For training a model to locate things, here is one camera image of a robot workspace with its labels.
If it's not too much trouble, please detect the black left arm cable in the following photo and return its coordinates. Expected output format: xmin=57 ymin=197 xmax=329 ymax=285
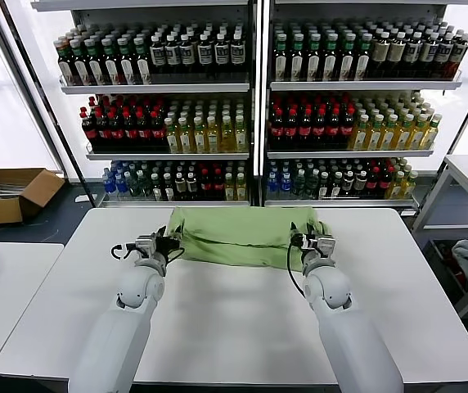
xmin=110 ymin=242 xmax=137 ymax=261

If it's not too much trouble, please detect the dark drink bottle white label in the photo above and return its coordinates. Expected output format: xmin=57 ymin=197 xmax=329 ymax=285
xmin=164 ymin=34 xmax=182 ymax=83
xmin=228 ymin=32 xmax=246 ymax=83
xmin=448 ymin=31 xmax=468 ymax=79
xmin=434 ymin=32 xmax=454 ymax=79
xmin=419 ymin=32 xmax=438 ymax=79
xmin=196 ymin=34 xmax=213 ymax=83
xmin=149 ymin=34 xmax=166 ymax=83
xmin=179 ymin=34 xmax=197 ymax=83
xmin=212 ymin=33 xmax=230 ymax=83
xmin=403 ymin=32 xmax=422 ymax=79

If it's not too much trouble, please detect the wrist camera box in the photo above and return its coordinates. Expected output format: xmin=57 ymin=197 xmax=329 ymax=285
xmin=135 ymin=233 xmax=157 ymax=257
xmin=315 ymin=234 xmax=338 ymax=258

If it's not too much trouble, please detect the grey window frame post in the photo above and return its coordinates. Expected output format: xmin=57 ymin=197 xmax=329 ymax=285
xmin=0 ymin=0 xmax=68 ymax=181

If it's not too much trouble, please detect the dark drink bottle beige label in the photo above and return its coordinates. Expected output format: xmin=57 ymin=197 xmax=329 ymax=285
xmin=387 ymin=32 xmax=407 ymax=79
xmin=371 ymin=32 xmax=389 ymax=79

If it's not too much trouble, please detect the yellow tea bottle green label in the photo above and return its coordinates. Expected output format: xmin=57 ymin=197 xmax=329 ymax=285
xmin=380 ymin=114 xmax=398 ymax=151
xmin=192 ymin=116 xmax=207 ymax=154
xmin=407 ymin=114 xmax=428 ymax=151
xmin=164 ymin=117 xmax=180 ymax=154
xmin=349 ymin=114 xmax=369 ymax=151
xmin=394 ymin=114 xmax=413 ymax=151
xmin=205 ymin=116 xmax=221 ymax=154
xmin=233 ymin=115 xmax=249 ymax=154
xmin=365 ymin=114 xmax=385 ymax=151
xmin=219 ymin=115 xmax=235 ymax=154
xmin=421 ymin=113 xmax=443 ymax=150
xmin=178 ymin=117 xmax=193 ymax=154

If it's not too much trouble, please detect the dark tea bottle green cap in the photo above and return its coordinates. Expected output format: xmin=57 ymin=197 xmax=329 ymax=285
xmin=355 ymin=33 xmax=372 ymax=81
xmin=118 ymin=37 xmax=136 ymax=86
xmin=133 ymin=36 xmax=152 ymax=85
xmin=56 ymin=37 xmax=74 ymax=87
xmin=86 ymin=38 xmax=105 ymax=86
xmin=289 ymin=33 xmax=306 ymax=82
xmin=71 ymin=38 xmax=90 ymax=86
xmin=322 ymin=33 xmax=339 ymax=82
xmin=101 ymin=38 xmax=120 ymax=86
xmin=273 ymin=34 xmax=290 ymax=82
xmin=339 ymin=33 xmax=356 ymax=82
xmin=305 ymin=33 xmax=322 ymax=82

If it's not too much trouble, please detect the white side table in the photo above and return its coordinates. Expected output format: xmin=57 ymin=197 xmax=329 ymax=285
xmin=0 ymin=241 xmax=65 ymax=393

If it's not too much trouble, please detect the clear plastic packaging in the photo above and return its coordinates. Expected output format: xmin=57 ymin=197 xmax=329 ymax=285
xmin=0 ymin=183 xmax=29 ymax=201

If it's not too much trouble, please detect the black storage crate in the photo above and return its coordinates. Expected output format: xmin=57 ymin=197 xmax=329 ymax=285
xmin=425 ymin=238 xmax=468 ymax=306

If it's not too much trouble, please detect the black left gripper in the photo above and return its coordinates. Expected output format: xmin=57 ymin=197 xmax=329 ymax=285
xmin=153 ymin=224 xmax=185 ymax=264

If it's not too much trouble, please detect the green polo shirt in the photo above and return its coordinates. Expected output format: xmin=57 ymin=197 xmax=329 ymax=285
xmin=166 ymin=206 xmax=333 ymax=272

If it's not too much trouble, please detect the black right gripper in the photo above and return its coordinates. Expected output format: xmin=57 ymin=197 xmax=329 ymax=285
xmin=290 ymin=221 xmax=322 ymax=252

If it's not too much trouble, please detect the small red cap cola bottle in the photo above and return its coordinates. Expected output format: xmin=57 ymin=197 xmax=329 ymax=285
xmin=199 ymin=168 xmax=213 ymax=201
xmin=367 ymin=167 xmax=380 ymax=199
xmin=379 ymin=166 xmax=393 ymax=199
xmin=211 ymin=168 xmax=225 ymax=201

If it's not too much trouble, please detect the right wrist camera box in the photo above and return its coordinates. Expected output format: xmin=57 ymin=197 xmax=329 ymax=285
xmin=315 ymin=234 xmax=338 ymax=258

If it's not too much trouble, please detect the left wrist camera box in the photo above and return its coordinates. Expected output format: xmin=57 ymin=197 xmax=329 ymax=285
xmin=135 ymin=233 xmax=157 ymax=257

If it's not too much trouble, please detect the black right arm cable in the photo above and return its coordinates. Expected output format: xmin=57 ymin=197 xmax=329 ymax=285
xmin=286 ymin=233 xmax=313 ymax=305

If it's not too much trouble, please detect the grey metal shelf rack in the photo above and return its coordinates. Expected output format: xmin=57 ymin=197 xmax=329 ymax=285
xmin=31 ymin=0 xmax=260 ymax=210
xmin=258 ymin=0 xmax=468 ymax=214

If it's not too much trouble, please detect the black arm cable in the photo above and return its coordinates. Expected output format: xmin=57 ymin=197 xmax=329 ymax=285
xmin=286 ymin=233 xmax=313 ymax=305
xmin=110 ymin=242 xmax=137 ymax=261

